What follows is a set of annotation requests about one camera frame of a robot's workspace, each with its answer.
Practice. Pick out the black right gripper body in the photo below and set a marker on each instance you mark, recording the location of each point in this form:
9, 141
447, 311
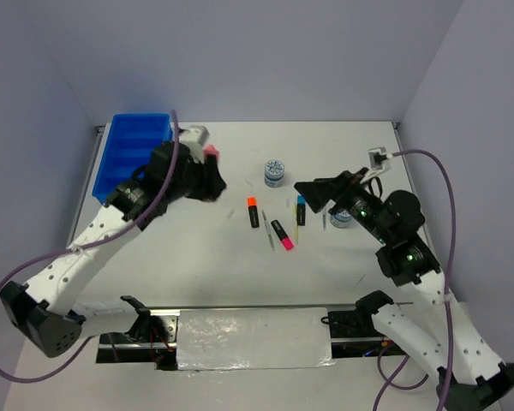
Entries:
355, 198

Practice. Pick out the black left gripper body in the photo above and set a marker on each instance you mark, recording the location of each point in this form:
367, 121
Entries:
189, 184

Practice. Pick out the pink capped pencil tube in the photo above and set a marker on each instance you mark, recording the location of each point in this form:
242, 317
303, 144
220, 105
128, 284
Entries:
211, 150

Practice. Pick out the blue paint jar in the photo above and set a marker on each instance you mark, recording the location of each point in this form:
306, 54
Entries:
341, 220
274, 173

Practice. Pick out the green gel pen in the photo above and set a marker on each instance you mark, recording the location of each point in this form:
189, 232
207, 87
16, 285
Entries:
268, 230

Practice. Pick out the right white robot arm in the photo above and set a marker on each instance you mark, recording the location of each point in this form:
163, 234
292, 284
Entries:
467, 373

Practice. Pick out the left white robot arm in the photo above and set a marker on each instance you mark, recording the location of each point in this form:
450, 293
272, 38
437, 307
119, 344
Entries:
45, 308

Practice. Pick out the yellow thin pen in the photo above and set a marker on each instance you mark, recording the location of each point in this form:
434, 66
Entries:
296, 226

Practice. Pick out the blue capped black highlighter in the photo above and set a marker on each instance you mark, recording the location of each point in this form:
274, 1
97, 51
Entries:
300, 211

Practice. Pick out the orange capped black highlighter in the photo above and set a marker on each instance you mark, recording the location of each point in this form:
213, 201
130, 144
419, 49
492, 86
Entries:
253, 212

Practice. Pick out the pink capped black highlighter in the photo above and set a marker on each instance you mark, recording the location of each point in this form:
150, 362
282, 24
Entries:
282, 235

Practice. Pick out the blue plastic compartment bin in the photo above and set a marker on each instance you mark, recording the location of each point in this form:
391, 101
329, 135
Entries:
128, 146

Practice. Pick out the silver foil covered plate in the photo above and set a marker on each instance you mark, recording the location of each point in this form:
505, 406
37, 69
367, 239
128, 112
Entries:
253, 339

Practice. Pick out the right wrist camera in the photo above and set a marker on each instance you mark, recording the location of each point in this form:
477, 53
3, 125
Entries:
380, 162

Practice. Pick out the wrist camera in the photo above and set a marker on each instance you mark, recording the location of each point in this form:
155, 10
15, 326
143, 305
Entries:
380, 162
194, 135

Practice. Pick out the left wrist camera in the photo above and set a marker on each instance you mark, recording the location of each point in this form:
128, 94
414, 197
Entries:
194, 135

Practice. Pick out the black metal base rail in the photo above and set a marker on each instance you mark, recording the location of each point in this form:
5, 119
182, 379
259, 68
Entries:
351, 333

